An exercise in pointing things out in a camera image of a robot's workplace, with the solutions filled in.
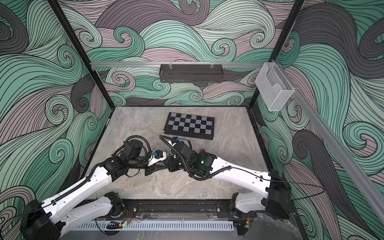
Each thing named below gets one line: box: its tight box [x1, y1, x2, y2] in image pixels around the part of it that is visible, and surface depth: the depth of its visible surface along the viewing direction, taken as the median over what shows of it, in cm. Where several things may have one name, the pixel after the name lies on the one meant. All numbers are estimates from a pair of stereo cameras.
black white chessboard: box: [163, 112, 215, 140], surface depth 106 cm
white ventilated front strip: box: [66, 220, 234, 232], surface depth 71 cm
